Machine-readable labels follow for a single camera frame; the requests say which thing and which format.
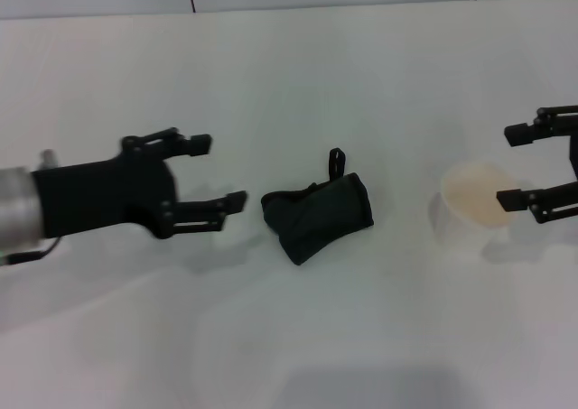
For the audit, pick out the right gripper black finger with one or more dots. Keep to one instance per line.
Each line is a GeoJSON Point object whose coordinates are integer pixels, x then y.
{"type": "Point", "coordinates": [524, 133]}
{"type": "Point", "coordinates": [515, 200]}

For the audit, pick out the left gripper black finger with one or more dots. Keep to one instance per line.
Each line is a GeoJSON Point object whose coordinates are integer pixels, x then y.
{"type": "Point", "coordinates": [194, 145]}
{"type": "Point", "coordinates": [203, 208]}

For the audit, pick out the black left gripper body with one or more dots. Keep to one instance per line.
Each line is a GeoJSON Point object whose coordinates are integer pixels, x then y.
{"type": "Point", "coordinates": [104, 197]}

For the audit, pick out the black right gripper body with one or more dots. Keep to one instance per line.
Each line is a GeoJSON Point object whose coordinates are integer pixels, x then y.
{"type": "Point", "coordinates": [574, 156]}

